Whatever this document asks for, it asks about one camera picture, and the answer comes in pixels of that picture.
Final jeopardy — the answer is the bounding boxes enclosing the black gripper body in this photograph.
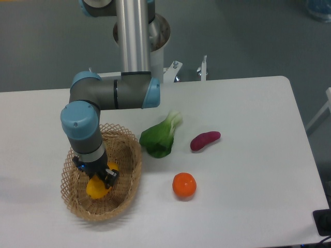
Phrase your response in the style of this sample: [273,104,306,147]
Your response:
[77,152,108,180]

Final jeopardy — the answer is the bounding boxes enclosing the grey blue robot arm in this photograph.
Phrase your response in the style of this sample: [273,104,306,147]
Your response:
[61,1,160,189]

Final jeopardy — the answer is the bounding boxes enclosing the white table bracket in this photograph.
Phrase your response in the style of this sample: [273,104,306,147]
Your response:
[197,55,208,81]

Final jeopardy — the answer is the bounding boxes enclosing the purple sweet potato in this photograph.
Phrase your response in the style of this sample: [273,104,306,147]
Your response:
[190,131,221,151]

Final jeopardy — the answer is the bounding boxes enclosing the woven wicker basket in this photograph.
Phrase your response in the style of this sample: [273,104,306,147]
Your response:
[61,123,142,221]

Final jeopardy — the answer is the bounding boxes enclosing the blue object top right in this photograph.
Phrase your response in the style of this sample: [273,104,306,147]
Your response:
[306,0,330,23]

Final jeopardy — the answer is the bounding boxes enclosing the orange tangerine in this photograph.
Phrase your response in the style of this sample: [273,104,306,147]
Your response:
[172,173,197,198]

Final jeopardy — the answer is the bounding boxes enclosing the white furniture frame right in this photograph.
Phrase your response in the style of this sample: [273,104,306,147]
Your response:
[305,87,330,136]

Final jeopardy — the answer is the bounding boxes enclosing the yellow mango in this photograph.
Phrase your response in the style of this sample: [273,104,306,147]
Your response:
[86,162,119,199]

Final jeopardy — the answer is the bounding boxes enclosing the green bok choy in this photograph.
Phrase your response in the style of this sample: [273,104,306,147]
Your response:
[139,111,183,159]

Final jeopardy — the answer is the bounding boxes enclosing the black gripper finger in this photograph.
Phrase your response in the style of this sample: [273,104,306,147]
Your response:
[72,156,84,172]
[99,168,119,189]

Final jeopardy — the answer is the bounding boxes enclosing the black device at edge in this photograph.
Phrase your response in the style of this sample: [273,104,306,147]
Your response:
[312,209,330,237]

